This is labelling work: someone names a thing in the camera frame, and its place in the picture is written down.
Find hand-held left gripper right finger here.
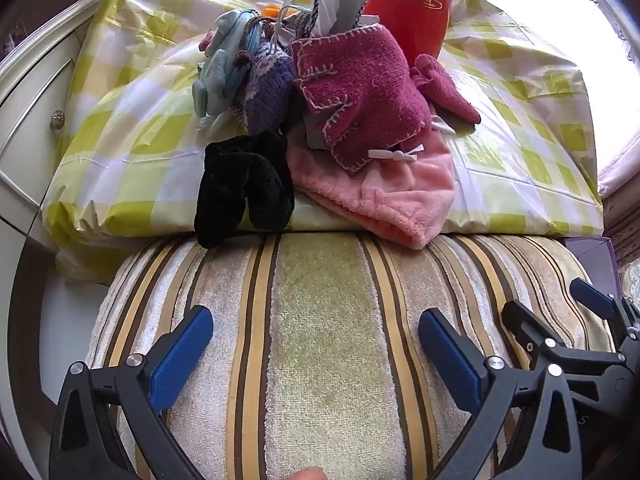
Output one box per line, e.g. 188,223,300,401
418,310,608,480

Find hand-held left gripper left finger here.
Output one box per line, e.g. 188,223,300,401
48,305,215,480

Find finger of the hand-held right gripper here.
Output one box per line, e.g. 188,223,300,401
501,300,631,376
570,278,640,356

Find purple patterned knit sock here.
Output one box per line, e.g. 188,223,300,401
235,42,297,136

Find light blue fuzzy cloth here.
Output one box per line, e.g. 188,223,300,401
191,8,263,128

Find purple box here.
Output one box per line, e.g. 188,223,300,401
565,239,621,301

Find pink heavy curtain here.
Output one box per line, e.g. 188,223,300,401
597,150,640,271

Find striped seat cushion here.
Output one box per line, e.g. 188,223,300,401
85,232,618,480

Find black fuzzy sock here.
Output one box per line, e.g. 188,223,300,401
194,141,261,249
240,131,296,231

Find pink fleece cloth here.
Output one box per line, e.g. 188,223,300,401
287,120,456,250

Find yellow checkered plastic tablecloth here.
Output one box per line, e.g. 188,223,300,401
40,0,606,281

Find magenta knitted mitten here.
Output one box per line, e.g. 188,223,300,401
410,53,482,126

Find sheer floral lace curtain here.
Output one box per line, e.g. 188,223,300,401
470,0,640,196

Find white cabinet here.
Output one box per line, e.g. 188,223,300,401
0,0,117,480

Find magenta knitted garment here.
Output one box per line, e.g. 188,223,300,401
290,24,433,176

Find red thermos jug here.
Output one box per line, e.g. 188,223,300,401
365,0,453,68

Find grey drawstring cloth bag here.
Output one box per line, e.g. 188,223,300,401
270,0,371,46

